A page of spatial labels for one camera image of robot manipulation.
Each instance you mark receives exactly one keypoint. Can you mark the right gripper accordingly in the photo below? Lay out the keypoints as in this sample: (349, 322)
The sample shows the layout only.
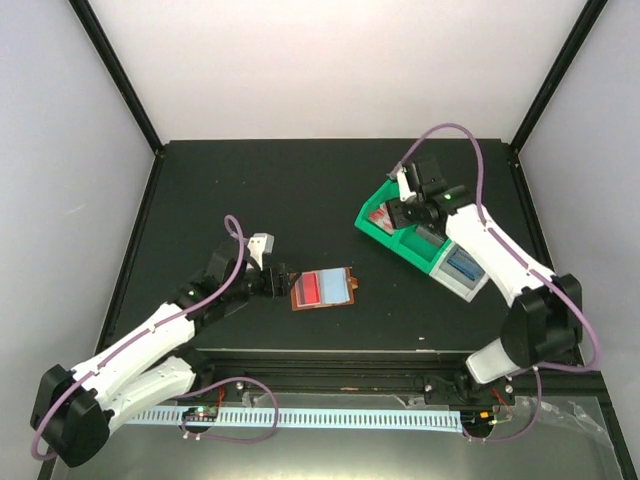
(398, 218)

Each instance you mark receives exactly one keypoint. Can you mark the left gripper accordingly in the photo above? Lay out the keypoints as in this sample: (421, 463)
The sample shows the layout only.
(282, 288)

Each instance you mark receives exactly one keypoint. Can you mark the red credit card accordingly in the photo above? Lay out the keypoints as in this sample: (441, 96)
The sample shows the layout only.
(308, 290)

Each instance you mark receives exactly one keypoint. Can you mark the brown leather card holder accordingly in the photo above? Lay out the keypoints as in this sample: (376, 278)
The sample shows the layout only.
(337, 288)

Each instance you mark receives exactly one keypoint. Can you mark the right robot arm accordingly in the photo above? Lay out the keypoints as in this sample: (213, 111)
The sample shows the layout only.
(544, 318)

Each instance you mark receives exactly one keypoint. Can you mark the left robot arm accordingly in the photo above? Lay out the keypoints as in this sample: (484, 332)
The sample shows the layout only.
(77, 410)

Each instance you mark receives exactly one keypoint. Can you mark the black card stack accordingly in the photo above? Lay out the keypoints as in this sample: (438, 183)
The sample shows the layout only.
(435, 238)

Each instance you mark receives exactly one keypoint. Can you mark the red card stack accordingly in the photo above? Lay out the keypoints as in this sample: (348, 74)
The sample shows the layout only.
(381, 219)

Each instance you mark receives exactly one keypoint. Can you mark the green bin with red cards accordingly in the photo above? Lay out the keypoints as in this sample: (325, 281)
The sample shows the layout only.
(387, 191)

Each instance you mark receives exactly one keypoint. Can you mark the green bin with black cards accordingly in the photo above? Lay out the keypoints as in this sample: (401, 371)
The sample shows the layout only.
(421, 253)

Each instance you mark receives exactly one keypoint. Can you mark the blue card stack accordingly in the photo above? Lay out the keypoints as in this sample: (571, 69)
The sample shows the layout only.
(462, 262)

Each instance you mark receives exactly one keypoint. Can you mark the white bin with blue cards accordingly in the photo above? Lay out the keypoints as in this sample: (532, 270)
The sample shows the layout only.
(457, 271)

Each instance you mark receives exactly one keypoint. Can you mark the left circuit board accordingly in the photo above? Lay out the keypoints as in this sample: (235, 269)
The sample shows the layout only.
(200, 414)

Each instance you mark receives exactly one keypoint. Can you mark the circuit board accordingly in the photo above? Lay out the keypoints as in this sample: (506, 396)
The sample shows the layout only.
(200, 414)
(488, 418)

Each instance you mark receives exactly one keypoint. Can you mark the right circuit board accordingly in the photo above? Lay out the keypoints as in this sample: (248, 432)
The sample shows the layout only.
(488, 418)

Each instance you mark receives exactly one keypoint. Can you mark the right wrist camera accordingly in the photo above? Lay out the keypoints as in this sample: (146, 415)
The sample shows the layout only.
(405, 193)

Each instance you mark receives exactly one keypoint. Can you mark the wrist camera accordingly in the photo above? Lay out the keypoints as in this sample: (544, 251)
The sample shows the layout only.
(260, 245)
(405, 193)

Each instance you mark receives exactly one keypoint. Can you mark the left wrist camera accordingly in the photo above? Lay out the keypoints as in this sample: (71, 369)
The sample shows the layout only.
(260, 245)

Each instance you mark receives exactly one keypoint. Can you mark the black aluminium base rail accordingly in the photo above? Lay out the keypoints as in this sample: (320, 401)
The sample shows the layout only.
(429, 373)

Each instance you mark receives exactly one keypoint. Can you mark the white slotted cable duct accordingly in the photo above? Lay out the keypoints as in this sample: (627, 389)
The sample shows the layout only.
(309, 418)

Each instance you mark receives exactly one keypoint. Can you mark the right black frame post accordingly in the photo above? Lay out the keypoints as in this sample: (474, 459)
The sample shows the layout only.
(572, 45)

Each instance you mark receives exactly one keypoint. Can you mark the black frame post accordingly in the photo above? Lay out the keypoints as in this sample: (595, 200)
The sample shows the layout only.
(108, 56)
(572, 45)

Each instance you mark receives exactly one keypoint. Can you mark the left black frame post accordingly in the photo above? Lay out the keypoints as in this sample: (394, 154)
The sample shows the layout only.
(108, 56)

